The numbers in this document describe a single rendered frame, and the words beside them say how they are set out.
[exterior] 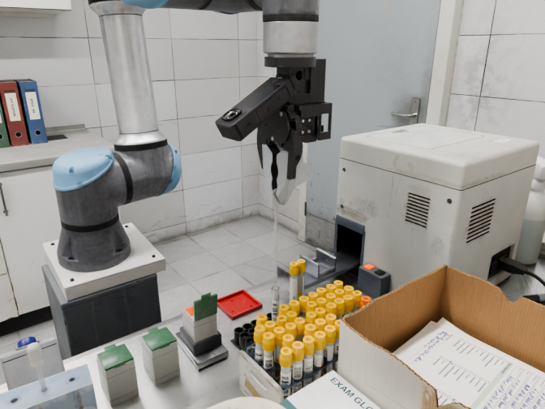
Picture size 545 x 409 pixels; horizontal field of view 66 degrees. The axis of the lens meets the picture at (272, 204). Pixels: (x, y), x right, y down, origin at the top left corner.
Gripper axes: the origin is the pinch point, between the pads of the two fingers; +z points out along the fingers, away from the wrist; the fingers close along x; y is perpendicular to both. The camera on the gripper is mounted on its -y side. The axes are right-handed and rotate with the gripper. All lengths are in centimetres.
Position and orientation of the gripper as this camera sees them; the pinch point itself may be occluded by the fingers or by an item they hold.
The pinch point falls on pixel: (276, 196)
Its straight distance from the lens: 63.9
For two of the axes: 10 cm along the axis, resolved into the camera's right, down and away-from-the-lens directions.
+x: -5.9, -2.9, 7.5
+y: 8.1, -2.1, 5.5
